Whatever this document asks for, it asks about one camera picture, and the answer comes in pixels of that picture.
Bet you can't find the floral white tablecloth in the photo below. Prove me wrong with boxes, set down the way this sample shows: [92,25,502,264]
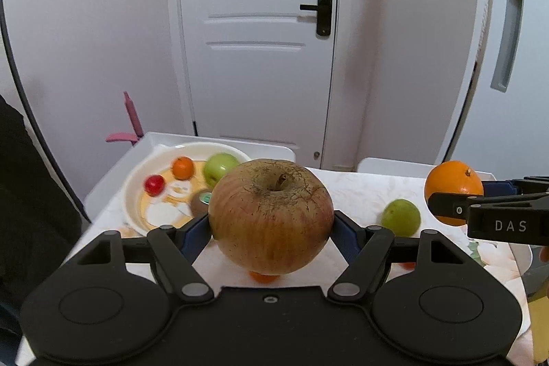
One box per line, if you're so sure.
[63,142,533,366]

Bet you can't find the white door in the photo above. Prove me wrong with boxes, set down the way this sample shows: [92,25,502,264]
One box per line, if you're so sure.
[179,0,336,167]

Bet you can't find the white tray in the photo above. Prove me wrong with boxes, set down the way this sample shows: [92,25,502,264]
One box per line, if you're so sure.
[357,157,496,181]
[84,132,296,224]

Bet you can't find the green apple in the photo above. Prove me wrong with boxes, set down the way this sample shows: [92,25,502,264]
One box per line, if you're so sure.
[202,152,240,189]

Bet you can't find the large orange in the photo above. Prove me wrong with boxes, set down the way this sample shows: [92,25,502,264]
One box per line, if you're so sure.
[424,161,484,202]

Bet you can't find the white duck pattern plate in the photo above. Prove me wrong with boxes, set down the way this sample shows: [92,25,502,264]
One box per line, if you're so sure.
[122,142,250,235]

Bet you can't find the small red tomato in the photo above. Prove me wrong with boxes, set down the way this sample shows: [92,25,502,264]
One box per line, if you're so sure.
[143,175,166,197]

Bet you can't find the small orange tangerine in plate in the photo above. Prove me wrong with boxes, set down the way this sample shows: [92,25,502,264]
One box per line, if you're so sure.
[171,156,195,180]

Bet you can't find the brown kiwi with sticker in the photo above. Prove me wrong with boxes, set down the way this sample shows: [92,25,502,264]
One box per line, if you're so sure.
[190,189,212,217]

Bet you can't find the small green fruit on table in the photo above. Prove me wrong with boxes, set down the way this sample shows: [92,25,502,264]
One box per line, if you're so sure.
[381,199,421,238]

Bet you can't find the large red-yellow apple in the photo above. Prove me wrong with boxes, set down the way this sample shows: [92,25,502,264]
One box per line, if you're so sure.
[208,159,335,276]

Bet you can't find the small tangerine on table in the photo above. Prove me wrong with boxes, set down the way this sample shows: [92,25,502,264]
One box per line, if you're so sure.
[248,271,280,284]

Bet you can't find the black cable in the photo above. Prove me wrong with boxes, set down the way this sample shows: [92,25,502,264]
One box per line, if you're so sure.
[0,0,92,224]

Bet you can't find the black door handle lock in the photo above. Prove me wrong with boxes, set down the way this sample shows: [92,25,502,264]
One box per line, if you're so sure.
[300,0,333,37]

